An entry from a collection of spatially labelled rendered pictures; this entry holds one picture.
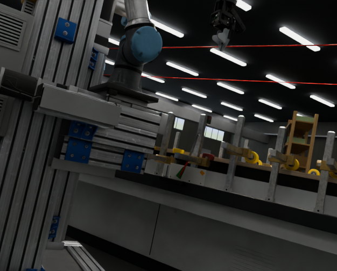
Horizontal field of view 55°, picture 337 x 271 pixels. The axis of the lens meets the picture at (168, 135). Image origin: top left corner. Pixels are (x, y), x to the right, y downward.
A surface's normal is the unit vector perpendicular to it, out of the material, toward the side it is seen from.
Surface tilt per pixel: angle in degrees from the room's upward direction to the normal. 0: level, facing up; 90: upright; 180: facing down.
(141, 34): 97
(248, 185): 90
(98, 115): 90
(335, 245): 90
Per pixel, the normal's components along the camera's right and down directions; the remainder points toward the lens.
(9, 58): 0.52, 0.04
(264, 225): -0.51, -0.18
